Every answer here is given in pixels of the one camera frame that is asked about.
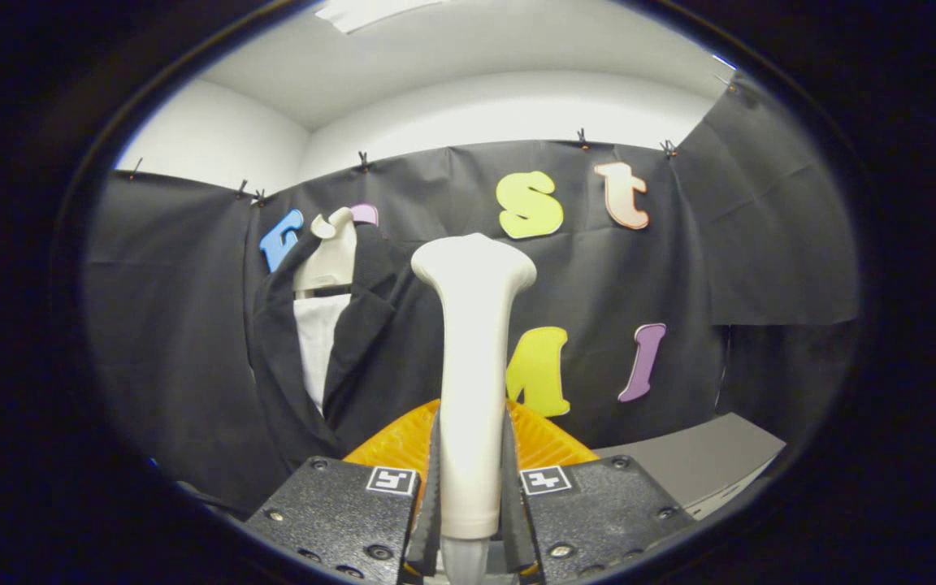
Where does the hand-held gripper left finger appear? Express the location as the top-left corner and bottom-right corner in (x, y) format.
(245, 398), (442, 585)

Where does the white mannequin torso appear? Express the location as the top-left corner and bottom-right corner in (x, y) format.
(293, 207), (359, 415)

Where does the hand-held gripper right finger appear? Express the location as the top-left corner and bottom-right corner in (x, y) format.
(503, 398), (696, 585)

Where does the grey cabinet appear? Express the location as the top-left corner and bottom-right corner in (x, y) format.
(594, 412), (787, 521)

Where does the black suit jacket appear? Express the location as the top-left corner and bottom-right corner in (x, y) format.
(250, 223), (446, 488)

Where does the white garment steamer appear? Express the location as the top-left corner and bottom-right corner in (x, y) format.
(410, 233), (538, 585)

